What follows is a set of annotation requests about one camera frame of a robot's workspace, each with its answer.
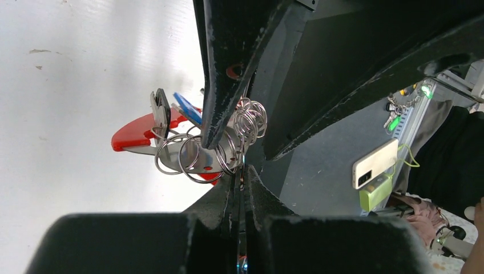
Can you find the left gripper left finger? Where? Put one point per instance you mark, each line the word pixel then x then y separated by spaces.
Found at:
pixel 213 245

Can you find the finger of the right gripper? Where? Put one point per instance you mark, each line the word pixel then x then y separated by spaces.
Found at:
pixel 232 37

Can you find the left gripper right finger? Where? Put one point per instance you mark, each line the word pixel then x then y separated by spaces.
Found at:
pixel 260 207

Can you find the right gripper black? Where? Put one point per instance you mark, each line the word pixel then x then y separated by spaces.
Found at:
pixel 359 34

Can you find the blue key tag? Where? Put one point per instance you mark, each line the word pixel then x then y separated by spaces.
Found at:
pixel 191 111

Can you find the key organizer with red handle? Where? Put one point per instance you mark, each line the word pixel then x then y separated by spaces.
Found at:
pixel 171 138

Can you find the round key organizer with keys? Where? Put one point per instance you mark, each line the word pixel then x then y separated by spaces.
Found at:
pixel 396 110

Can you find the white device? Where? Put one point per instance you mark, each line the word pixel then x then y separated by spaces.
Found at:
pixel 374 163

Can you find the green box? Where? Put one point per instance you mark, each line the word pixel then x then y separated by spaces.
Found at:
pixel 375 192

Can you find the person operator dark shirt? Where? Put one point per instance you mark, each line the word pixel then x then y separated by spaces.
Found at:
pixel 451 163

